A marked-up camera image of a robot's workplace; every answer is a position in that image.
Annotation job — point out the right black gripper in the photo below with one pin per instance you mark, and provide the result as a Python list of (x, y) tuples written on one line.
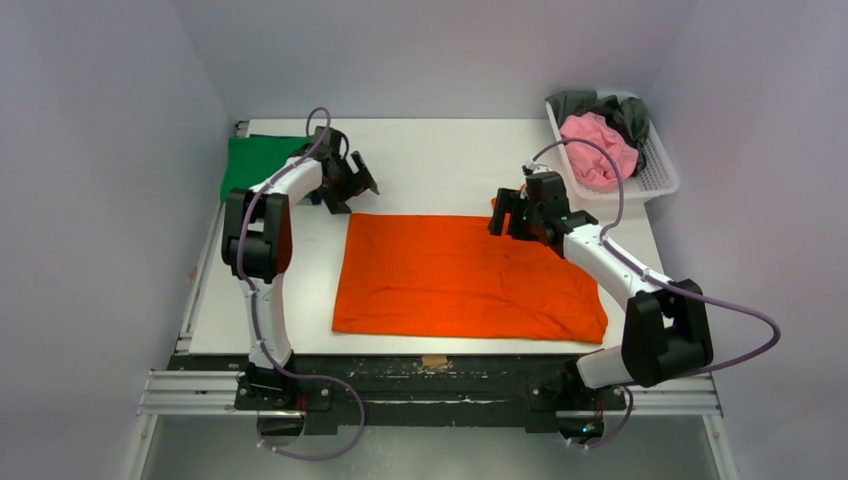
[(515, 215)]

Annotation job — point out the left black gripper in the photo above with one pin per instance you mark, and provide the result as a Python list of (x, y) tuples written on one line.
[(358, 184)]

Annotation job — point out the orange t shirt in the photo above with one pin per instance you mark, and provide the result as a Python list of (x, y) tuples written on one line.
[(446, 276)]

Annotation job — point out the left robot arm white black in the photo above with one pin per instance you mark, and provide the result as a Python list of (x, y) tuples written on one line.
[(257, 245)]

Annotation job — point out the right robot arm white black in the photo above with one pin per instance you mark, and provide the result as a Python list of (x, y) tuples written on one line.
[(666, 332)]

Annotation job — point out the pink t shirt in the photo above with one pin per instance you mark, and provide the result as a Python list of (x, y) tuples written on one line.
[(590, 167)]

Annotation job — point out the folded green t shirt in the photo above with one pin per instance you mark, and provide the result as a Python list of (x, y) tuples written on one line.
[(251, 160)]

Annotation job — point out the dark grey t shirt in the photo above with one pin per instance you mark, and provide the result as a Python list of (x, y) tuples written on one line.
[(629, 117)]

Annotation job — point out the brown tape piece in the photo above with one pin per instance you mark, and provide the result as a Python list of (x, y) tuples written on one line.
[(434, 362)]

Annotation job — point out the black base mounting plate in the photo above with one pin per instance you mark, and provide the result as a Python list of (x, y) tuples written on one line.
[(531, 392)]

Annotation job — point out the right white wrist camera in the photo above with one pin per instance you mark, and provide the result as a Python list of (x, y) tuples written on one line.
[(532, 168)]

